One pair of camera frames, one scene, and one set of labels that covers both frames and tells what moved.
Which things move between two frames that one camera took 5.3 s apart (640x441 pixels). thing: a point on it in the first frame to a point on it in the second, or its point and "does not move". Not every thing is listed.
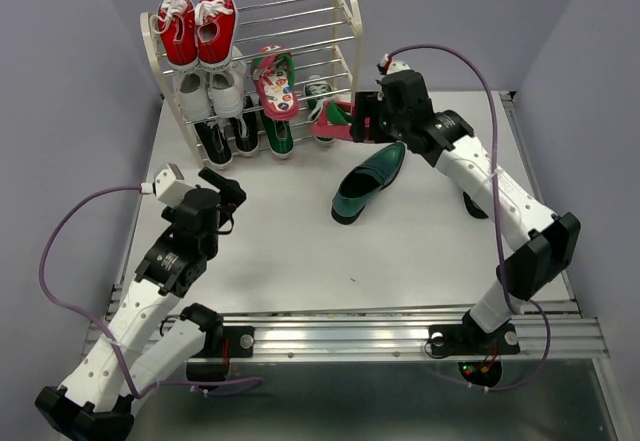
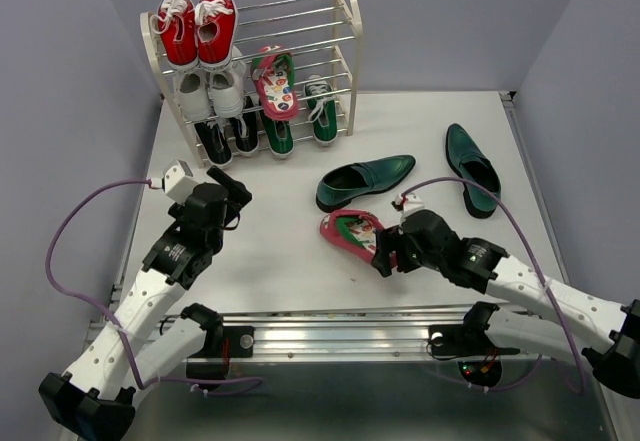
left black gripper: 213,178 does not move
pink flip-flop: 334,121 to 356,231
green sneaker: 280,135 does not move
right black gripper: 366,104 to 388,240
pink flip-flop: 273,71 does not move
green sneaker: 318,90 does not move
